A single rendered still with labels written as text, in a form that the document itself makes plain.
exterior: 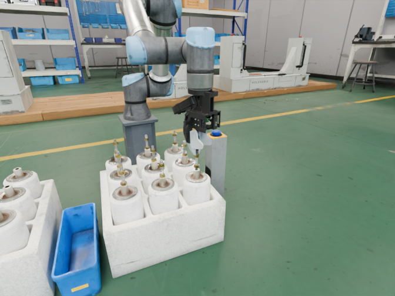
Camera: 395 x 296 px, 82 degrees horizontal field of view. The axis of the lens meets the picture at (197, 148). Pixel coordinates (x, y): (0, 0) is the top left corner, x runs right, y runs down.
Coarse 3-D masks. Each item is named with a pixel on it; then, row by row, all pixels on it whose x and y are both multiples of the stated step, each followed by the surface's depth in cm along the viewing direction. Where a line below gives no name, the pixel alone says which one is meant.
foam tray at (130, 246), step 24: (144, 192) 82; (216, 192) 81; (168, 216) 70; (192, 216) 73; (216, 216) 78; (120, 240) 66; (144, 240) 69; (168, 240) 73; (192, 240) 77; (216, 240) 82; (120, 264) 69; (144, 264) 73
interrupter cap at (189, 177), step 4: (192, 172) 80; (200, 172) 80; (204, 172) 80; (188, 176) 77; (192, 176) 78; (200, 176) 78; (204, 176) 77; (188, 180) 75; (192, 180) 75; (196, 180) 75; (200, 180) 75; (204, 180) 75
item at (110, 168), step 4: (128, 160) 89; (108, 164) 86; (124, 164) 86; (128, 164) 88; (108, 168) 86; (112, 168) 85; (116, 168) 85; (124, 168) 86; (128, 168) 88; (108, 172) 87
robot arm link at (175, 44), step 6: (168, 42) 64; (174, 42) 64; (180, 42) 65; (168, 48) 63; (174, 48) 64; (180, 48) 64; (168, 54) 64; (174, 54) 65; (180, 54) 65; (168, 60) 66; (174, 60) 66; (180, 60) 67
